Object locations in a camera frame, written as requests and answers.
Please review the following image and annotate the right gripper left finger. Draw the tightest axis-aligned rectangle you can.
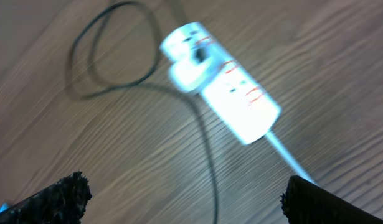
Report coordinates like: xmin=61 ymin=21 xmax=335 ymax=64
xmin=0 ymin=171 xmax=92 ymax=224

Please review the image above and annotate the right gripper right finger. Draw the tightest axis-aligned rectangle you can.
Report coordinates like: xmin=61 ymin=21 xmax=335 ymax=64
xmin=281 ymin=175 xmax=383 ymax=224

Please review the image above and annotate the black USB charging cable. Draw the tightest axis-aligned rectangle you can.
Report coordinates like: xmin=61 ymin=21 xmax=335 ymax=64
xmin=65 ymin=0 xmax=219 ymax=224

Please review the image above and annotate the white charger plug adapter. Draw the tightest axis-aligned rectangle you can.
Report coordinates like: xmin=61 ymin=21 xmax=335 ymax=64
xmin=169 ymin=47 xmax=224 ymax=95

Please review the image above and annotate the white power strip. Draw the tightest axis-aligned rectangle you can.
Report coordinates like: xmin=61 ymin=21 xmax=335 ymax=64
xmin=160 ymin=22 xmax=281 ymax=145

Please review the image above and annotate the white power strip cord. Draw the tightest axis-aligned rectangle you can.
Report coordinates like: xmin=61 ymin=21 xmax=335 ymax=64
xmin=265 ymin=131 xmax=316 ymax=185

